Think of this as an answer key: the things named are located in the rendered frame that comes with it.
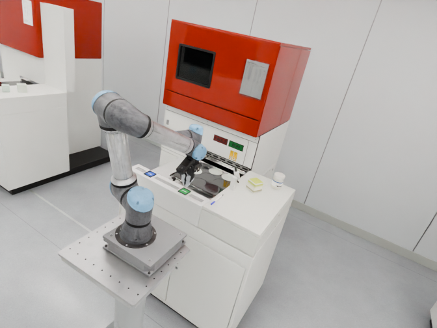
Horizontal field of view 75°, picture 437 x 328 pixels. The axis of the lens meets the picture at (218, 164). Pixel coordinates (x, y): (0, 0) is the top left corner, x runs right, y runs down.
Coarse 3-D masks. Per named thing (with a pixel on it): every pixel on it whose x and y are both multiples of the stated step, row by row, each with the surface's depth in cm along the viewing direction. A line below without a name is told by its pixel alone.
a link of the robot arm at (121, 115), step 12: (108, 108) 103; (120, 108) 102; (132, 108) 104; (108, 120) 104; (120, 120) 102; (132, 120) 103; (144, 120) 106; (132, 132) 105; (144, 132) 107; (156, 132) 112; (168, 132) 117; (168, 144) 120; (180, 144) 123; (192, 144) 129; (192, 156) 132; (204, 156) 134
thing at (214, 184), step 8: (200, 168) 207; (208, 168) 209; (216, 168) 212; (176, 176) 189; (200, 176) 195; (208, 176) 198; (216, 176) 200; (192, 184) 184; (200, 184) 186; (208, 184) 188; (216, 184) 190; (224, 184) 192; (208, 192) 179; (216, 192) 181
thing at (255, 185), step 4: (248, 180) 177; (252, 180) 176; (256, 180) 177; (260, 180) 178; (248, 184) 177; (252, 184) 174; (256, 184) 172; (260, 184) 175; (248, 188) 178; (252, 188) 175; (256, 188) 175; (260, 188) 177; (252, 192) 175; (256, 192) 177
